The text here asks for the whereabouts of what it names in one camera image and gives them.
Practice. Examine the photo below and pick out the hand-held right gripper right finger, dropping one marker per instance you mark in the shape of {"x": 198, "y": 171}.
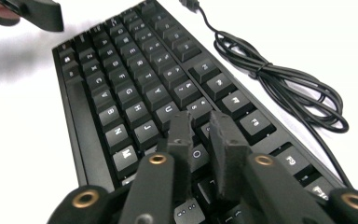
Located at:
{"x": 228, "y": 155}

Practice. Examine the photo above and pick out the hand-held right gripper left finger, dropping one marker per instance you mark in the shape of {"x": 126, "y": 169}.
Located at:
{"x": 181, "y": 140}

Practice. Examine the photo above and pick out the black computer keyboard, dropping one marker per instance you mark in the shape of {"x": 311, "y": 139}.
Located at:
{"x": 136, "y": 81}

